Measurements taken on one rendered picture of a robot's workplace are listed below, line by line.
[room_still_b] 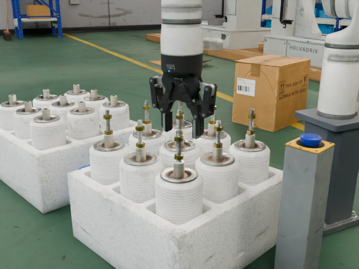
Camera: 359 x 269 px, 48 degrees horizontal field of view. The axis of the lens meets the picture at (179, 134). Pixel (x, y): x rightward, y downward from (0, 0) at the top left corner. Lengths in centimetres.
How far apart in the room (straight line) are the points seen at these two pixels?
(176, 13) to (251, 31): 355
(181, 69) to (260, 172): 36
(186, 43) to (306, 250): 48
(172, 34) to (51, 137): 61
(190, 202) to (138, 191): 13
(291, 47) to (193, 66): 272
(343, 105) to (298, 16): 256
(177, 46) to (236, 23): 343
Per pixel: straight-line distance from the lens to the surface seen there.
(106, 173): 95
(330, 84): 105
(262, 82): 187
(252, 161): 94
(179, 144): 78
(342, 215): 117
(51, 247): 108
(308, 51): 326
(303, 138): 82
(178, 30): 69
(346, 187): 114
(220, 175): 85
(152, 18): 760
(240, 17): 414
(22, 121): 130
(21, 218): 123
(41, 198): 121
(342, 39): 103
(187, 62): 70
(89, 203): 97
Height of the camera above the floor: 59
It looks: 19 degrees down
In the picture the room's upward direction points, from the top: straight up
